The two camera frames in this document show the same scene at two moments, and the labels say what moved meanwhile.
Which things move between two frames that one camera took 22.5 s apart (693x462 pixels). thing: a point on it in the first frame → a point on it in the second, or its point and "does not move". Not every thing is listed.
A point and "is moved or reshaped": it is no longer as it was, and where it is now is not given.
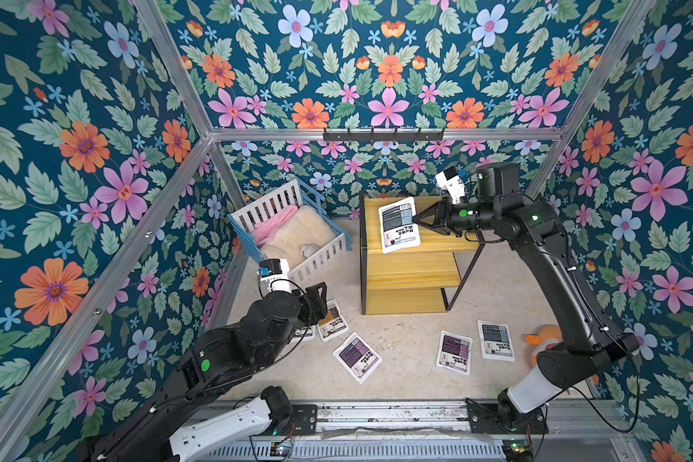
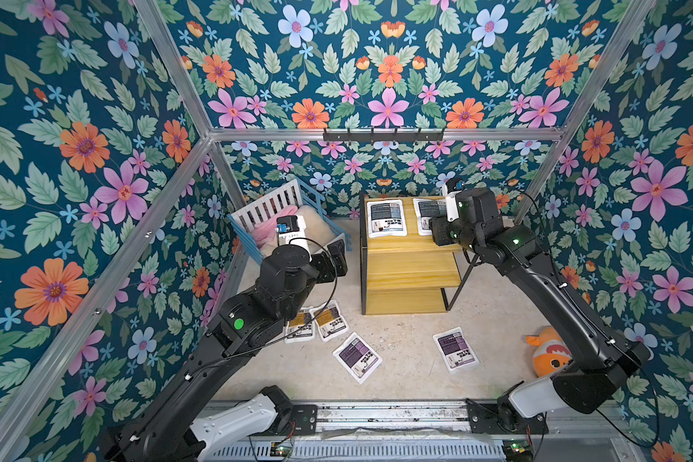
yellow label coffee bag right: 333,325 does not move
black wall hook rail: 383,137 does not move
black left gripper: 319,307 → 336,263
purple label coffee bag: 454,352 is moved or reshaped
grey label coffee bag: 398,231 is moved or reshaped
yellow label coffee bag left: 310,333 does not move
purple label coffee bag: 358,358 does not move
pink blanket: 265,231 does not move
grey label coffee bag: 496,341 is moved or reshaped
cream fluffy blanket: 307,229 does not move
